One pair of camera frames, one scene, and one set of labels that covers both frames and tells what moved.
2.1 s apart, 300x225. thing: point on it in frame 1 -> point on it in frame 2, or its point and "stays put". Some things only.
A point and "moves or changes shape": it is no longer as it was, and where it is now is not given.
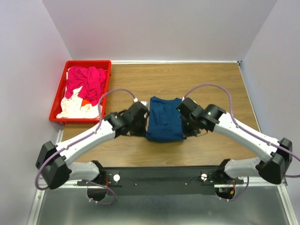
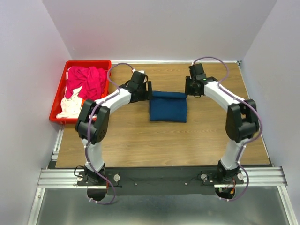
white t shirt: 71,108 stays put
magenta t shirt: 93,80 stays put
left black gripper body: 139,129 -> 143,95
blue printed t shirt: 164,123 moves or changes shape
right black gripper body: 189,128 -> 189,89
